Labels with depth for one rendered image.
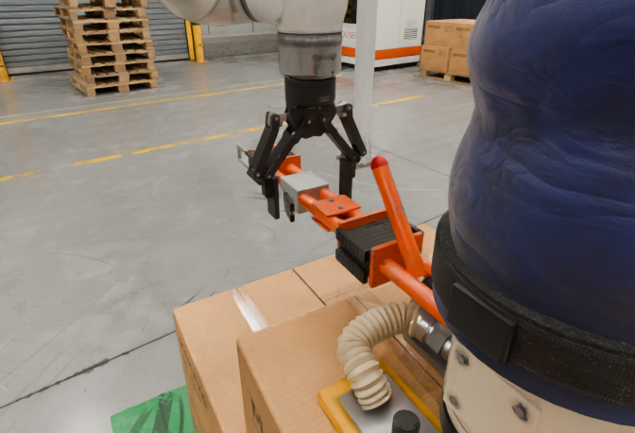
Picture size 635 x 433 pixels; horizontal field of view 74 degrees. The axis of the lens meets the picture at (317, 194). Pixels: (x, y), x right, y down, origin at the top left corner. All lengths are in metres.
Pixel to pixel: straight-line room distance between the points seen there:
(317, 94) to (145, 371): 1.57
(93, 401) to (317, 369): 1.44
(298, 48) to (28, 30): 8.91
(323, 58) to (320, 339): 0.39
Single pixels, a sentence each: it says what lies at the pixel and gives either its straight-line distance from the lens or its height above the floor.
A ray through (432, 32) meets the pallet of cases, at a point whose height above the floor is 0.73.
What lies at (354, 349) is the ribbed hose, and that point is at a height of 1.02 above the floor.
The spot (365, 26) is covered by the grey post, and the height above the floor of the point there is 1.12.
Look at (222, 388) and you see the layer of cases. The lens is 1.12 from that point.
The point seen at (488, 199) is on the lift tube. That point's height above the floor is 1.27.
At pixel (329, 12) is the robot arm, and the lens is 0.59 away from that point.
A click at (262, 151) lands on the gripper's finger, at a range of 0.62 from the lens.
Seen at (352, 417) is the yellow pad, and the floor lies 0.97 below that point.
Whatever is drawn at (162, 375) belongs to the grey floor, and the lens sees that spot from 1.94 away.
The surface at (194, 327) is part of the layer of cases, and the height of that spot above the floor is 0.54.
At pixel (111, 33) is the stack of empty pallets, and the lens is 6.99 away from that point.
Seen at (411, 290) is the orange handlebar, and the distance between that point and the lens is 0.51.
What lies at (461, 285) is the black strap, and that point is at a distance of 0.31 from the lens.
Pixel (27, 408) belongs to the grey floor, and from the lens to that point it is 2.04.
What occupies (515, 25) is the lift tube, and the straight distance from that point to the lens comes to 0.27.
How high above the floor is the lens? 1.39
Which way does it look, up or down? 26 degrees down
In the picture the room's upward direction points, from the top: straight up
